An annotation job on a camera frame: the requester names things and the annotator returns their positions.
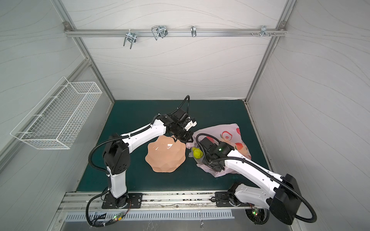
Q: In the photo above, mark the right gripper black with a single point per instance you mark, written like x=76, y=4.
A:
x=208, y=161

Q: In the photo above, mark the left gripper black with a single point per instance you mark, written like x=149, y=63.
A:
x=181, y=131

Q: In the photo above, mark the green starfruit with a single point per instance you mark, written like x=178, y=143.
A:
x=197, y=153

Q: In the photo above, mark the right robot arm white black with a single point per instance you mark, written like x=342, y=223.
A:
x=279, y=195

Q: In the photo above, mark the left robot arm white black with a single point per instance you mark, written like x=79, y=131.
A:
x=118, y=149

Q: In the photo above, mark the pink flower-shaped fruit plate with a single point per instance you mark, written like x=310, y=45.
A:
x=166, y=154

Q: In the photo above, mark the metal hook clamp middle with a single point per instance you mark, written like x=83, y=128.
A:
x=159, y=31

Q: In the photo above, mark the metal hook clamp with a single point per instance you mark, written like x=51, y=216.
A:
x=159, y=31
x=130, y=38

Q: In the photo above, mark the small metal hook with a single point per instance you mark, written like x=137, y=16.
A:
x=193, y=31

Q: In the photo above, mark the metal hook clamp left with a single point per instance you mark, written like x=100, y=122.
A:
x=130, y=38

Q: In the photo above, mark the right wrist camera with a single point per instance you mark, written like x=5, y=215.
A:
x=221, y=148

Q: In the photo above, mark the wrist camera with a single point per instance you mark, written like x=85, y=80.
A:
x=221, y=148
x=184, y=119

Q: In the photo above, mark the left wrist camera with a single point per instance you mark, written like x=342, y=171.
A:
x=184, y=119

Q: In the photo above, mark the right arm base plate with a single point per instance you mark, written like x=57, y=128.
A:
x=223, y=199

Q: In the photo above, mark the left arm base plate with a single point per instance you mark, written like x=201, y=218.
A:
x=128, y=200

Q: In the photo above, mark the white slotted cable duct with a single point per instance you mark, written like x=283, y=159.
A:
x=146, y=215

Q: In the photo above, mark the white wire basket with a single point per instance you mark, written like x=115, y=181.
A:
x=55, y=122

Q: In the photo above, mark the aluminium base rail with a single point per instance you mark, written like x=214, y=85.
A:
x=150, y=200

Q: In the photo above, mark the metal bracket right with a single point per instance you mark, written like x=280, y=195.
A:
x=264, y=32

